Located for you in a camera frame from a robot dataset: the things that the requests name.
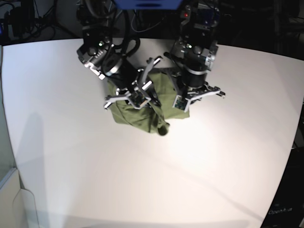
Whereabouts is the white plastic bin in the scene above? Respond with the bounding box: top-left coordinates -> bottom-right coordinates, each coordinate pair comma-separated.
0,168 -> 39,228

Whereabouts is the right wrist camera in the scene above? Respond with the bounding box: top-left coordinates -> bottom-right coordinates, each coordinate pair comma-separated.
131,95 -> 151,110

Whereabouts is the blue box overhead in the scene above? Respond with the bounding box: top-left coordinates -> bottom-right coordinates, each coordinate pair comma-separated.
114,0 -> 182,10

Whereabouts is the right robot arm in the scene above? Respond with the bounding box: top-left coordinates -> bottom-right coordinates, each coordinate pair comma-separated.
76,0 -> 162,110

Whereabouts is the green T-shirt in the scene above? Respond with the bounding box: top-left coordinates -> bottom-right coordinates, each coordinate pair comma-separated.
110,68 -> 190,136

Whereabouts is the black OpenArm case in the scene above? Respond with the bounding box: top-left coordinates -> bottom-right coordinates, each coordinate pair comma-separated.
261,143 -> 304,228

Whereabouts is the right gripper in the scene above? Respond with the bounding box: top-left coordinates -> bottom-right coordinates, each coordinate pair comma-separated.
104,56 -> 162,109

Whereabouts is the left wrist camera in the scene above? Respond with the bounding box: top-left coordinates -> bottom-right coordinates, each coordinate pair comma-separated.
172,95 -> 190,113

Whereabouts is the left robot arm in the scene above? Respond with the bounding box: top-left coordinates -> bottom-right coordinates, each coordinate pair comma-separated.
164,0 -> 226,112

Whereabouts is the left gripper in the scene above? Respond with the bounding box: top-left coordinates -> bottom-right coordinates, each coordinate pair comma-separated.
165,66 -> 226,105

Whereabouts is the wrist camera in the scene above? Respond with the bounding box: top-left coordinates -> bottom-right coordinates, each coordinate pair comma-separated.
172,95 -> 190,113
131,95 -> 151,110

